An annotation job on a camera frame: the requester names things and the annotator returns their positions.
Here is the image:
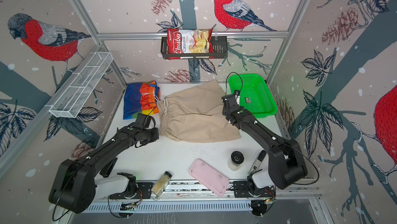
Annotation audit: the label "black remote-like object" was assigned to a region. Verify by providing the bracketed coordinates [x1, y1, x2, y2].
[99, 157, 118, 178]

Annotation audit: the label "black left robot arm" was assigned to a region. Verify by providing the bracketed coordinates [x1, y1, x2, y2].
[49, 123, 159, 214]

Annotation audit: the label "black white marker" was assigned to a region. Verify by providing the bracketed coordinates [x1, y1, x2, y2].
[248, 150, 267, 174]

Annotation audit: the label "red Chuba chips bag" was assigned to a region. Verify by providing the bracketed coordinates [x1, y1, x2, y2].
[166, 28, 214, 60]

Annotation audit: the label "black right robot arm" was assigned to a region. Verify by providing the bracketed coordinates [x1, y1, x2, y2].
[222, 94, 308, 189]

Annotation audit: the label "rainbow striped shorts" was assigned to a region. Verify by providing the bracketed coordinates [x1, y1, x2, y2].
[123, 80, 160, 120]

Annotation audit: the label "pink rectangular case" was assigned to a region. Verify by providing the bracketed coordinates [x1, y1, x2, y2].
[189, 159, 230, 197]

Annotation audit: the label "black wall basket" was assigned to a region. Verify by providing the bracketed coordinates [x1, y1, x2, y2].
[160, 36, 228, 60]

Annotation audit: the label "white wire mesh shelf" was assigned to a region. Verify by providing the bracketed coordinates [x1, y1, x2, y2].
[49, 51, 113, 118]

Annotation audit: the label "spice jar black lid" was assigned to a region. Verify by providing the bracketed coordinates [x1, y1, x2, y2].
[151, 171, 173, 199]

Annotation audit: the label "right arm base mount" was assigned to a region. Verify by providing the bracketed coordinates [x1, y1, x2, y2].
[230, 180, 276, 199]

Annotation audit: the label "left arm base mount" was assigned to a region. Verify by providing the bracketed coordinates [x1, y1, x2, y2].
[110, 181, 154, 200]

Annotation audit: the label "green plastic basket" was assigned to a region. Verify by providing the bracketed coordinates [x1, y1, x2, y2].
[228, 74, 278, 119]

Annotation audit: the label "beige shorts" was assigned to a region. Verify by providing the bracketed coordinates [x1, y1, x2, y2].
[157, 80, 241, 143]

